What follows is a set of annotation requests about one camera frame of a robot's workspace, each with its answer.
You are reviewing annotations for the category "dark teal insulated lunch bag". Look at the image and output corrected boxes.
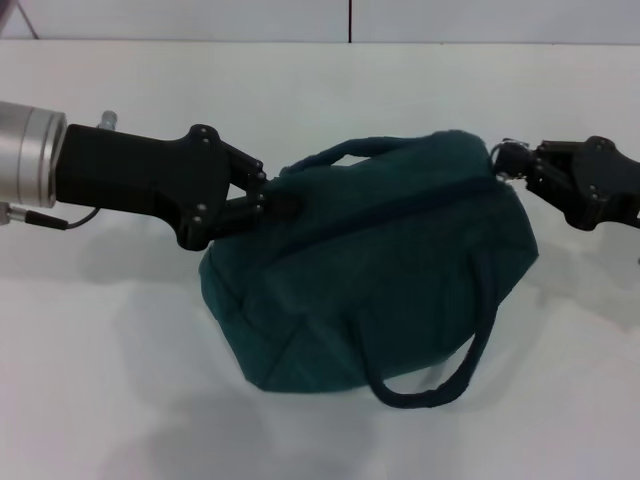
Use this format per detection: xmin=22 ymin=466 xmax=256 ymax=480
xmin=197 ymin=128 xmax=540 ymax=410

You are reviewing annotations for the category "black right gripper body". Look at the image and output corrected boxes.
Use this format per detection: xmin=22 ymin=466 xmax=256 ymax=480
xmin=563 ymin=134 xmax=640 ymax=232

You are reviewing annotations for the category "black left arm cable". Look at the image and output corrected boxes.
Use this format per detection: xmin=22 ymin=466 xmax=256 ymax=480
xmin=22 ymin=206 xmax=102 ymax=233

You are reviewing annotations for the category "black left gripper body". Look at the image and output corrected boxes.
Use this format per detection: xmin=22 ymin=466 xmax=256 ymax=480
xmin=52 ymin=122 xmax=234 ymax=251

